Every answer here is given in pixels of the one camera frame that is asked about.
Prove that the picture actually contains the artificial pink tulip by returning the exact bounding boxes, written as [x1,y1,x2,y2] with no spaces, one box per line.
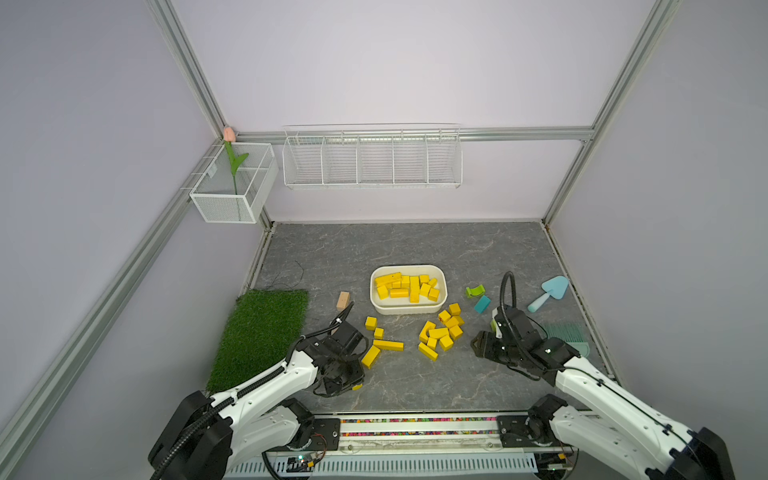
[222,126,249,195]

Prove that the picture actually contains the teal triangle block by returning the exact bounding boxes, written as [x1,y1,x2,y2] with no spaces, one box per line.
[474,295,491,314]

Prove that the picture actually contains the white mesh wall basket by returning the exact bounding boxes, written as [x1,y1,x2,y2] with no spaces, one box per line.
[190,141,278,224]

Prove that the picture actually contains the teal toy rake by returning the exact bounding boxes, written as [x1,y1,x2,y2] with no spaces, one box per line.
[544,323,591,358]

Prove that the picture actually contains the yellow rectangular block left pile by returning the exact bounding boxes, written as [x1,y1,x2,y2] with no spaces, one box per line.
[361,346,381,369]

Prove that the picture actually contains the yellow block right pile left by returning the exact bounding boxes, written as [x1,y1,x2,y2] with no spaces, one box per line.
[418,343,438,361]

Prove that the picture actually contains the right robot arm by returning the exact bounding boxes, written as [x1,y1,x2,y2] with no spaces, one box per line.
[471,304,735,479]

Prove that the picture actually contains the white plastic bin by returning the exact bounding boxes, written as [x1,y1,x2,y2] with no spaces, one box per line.
[369,265,448,315]

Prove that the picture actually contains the long yellow block left pile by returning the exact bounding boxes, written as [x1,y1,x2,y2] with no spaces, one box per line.
[373,339,404,352]

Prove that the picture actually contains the green arch block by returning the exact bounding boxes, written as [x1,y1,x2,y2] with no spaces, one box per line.
[465,285,486,298]

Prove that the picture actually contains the natural wood block upper left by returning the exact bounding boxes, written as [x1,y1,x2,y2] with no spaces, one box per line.
[336,291,351,312]

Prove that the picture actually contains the white wire wall rack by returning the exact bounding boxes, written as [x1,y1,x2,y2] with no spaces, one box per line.
[282,124,464,189]

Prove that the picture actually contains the teal toy shovel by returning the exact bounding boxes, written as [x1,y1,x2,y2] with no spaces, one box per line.
[527,276,570,313]

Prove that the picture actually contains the green artificial grass mat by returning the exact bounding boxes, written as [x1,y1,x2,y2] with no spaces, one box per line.
[206,290,309,394]

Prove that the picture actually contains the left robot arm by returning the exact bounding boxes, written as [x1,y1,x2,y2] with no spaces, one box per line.
[148,318,370,479]

